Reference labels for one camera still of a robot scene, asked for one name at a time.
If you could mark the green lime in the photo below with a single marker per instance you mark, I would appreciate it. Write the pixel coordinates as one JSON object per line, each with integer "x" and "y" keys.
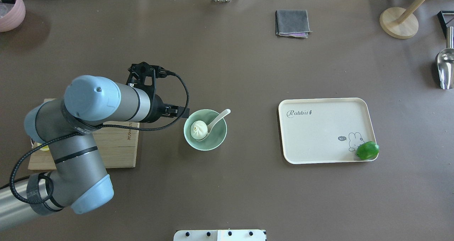
{"x": 368, "y": 150}

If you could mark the wooden cup stand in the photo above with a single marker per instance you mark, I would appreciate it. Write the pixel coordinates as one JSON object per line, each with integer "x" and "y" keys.
{"x": 399, "y": 22}

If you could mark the metal scoop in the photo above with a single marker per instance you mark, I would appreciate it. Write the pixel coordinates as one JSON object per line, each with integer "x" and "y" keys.
{"x": 445, "y": 62}

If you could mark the pink bowl with ice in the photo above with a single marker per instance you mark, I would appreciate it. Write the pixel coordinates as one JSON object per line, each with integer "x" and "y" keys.
{"x": 14, "y": 17}

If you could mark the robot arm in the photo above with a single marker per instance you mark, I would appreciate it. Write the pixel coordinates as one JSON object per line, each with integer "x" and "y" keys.
{"x": 66, "y": 125}

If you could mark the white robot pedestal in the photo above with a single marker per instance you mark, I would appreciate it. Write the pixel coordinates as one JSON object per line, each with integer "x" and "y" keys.
{"x": 221, "y": 235}

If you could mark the cream plastic tray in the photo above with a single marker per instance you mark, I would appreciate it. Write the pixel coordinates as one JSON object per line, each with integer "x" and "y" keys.
{"x": 328, "y": 130}

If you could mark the lemon slice right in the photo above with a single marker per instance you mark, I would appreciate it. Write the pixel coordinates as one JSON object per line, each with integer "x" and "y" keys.
{"x": 45, "y": 149}

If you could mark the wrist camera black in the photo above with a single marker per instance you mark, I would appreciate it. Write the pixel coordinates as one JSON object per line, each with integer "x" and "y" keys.
{"x": 143, "y": 76}

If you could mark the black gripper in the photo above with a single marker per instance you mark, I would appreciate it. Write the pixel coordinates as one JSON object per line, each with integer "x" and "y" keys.
{"x": 156, "y": 110}

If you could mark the white ceramic spoon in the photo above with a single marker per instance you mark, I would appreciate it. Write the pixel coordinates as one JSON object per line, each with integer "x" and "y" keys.
{"x": 211, "y": 125}

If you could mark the green ceramic bowl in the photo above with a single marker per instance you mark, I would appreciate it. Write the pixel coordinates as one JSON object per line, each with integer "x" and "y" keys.
{"x": 216, "y": 136}

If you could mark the white steamed bun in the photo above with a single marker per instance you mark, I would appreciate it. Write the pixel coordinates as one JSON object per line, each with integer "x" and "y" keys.
{"x": 199, "y": 130}

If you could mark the grey folded cloth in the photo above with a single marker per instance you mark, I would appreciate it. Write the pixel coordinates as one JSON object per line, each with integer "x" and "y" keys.
{"x": 292, "y": 23}

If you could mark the wooden cutting board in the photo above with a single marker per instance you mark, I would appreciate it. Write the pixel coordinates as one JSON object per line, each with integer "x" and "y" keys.
{"x": 117, "y": 148}

